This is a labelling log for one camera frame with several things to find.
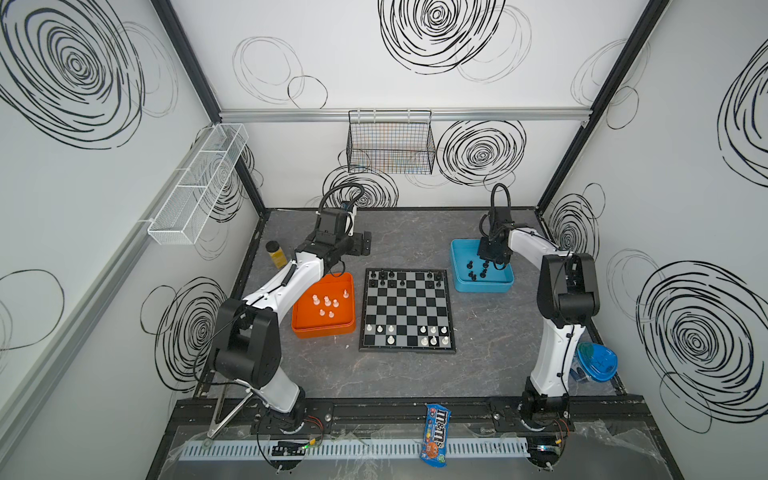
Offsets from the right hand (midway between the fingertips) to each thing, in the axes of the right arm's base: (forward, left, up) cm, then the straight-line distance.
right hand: (484, 253), depth 102 cm
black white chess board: (-21, +27, -3) cm, 34 cm away
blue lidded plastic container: (-37, -20, +5) cm, 43 cm away
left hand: (-4, +42, +15) cm, 44 cm away
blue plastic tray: (-7, +4, -3) cm, 8 cm away
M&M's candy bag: (-52, +21, -3) cm, 57 cm away
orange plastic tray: (-20, +52, -3) cm, 56 cm away
